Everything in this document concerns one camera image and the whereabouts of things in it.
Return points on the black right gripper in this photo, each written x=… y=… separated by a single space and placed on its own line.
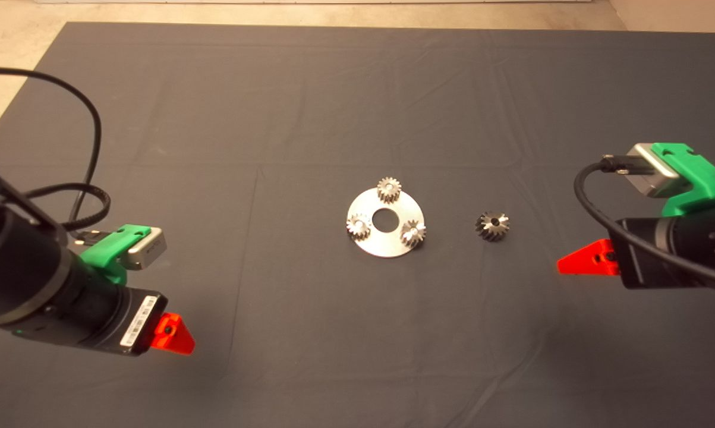
x=660 y=249

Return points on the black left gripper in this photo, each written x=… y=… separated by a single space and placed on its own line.
x=125 y=321

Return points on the larger steel gear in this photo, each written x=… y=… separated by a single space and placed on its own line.
x=493 y=226

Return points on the small steel gear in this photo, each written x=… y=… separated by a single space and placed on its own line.
x=358 y=226
x=413 y=232
x=389 y=189

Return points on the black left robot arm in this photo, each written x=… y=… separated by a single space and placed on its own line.
x=30 y=267

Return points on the round metal plate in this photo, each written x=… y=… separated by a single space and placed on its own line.
x=384 y=244

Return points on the dark grey table cloth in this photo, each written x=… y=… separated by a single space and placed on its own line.
x=274 y=119

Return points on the silver left camera box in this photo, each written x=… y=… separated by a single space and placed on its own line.
x=149 y=248

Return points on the silver camera box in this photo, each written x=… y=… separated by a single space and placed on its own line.
x=149 y=248
x=651 y=169

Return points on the green left camera mount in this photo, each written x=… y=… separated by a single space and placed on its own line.
x=116 y=249

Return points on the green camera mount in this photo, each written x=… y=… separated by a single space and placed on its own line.
x=116 y=249
x=696 y=178

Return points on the silver right camera box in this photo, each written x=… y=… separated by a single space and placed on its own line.
x=651 y=169

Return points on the green right camera mount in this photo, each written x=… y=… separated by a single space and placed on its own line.
x=696 y=178

